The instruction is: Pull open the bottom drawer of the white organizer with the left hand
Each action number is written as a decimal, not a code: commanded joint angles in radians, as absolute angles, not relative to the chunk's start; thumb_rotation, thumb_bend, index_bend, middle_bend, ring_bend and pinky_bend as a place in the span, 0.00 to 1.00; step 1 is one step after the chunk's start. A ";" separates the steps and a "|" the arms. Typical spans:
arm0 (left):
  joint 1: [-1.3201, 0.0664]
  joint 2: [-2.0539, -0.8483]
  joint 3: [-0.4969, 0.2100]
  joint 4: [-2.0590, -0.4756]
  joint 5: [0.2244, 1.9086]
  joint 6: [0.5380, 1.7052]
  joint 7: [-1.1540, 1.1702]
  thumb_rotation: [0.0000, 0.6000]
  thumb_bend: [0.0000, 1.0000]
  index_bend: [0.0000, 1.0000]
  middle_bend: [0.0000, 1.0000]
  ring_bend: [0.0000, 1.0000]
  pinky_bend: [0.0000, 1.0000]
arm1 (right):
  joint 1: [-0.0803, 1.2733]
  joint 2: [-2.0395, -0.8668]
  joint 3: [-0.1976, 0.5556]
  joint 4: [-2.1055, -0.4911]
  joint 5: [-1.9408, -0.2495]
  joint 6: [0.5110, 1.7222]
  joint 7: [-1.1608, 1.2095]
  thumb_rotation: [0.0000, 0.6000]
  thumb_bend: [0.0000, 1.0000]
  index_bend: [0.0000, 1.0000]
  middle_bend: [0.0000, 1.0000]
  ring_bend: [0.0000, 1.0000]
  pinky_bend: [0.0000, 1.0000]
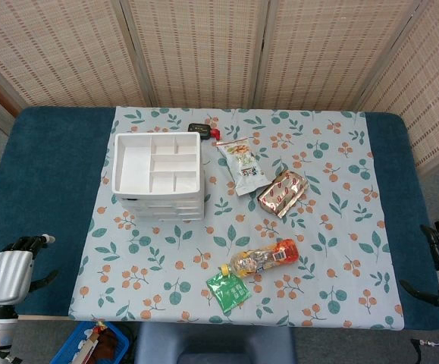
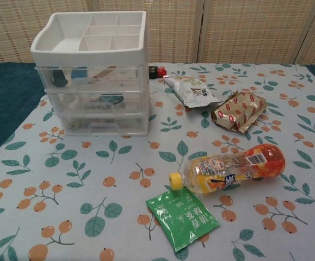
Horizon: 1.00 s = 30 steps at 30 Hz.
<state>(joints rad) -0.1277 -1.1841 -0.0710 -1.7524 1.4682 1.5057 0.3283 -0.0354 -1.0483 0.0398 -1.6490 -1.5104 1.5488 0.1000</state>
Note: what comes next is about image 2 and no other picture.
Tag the clear drawer with teal item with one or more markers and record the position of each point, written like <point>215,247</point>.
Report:
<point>135,103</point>

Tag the clear drawer with dark clip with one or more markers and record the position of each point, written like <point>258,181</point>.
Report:
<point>124,80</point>

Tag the white snack bag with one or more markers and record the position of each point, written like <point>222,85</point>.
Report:
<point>192,92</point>

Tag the teal flat item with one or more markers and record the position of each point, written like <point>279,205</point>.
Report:
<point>112,99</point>

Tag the small red object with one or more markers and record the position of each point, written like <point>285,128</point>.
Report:
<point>161,73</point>

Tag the small black device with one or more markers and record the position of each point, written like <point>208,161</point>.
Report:
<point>153,73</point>

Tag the wooden stick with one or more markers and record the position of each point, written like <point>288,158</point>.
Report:
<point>102,73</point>

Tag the floral leaf tablecloth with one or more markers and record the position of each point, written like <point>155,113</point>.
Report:
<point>92,176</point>

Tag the orange juice plastic bottle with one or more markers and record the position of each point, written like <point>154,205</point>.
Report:
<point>228,174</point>

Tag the gold red snack package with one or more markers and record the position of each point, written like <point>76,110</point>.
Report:
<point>238,111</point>

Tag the green tea sachet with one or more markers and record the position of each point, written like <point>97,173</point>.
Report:
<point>181,220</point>

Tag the small blue block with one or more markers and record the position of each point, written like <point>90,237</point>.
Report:
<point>79,73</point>

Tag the dark grey clip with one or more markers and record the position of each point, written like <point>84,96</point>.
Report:
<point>59,79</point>

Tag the bamboo folding screen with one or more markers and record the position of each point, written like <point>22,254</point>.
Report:
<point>228,27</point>

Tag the teal plush table cover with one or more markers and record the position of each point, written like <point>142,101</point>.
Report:
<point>5,95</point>

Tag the white plastic drawer organizer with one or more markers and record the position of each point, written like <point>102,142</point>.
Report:
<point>92,57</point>

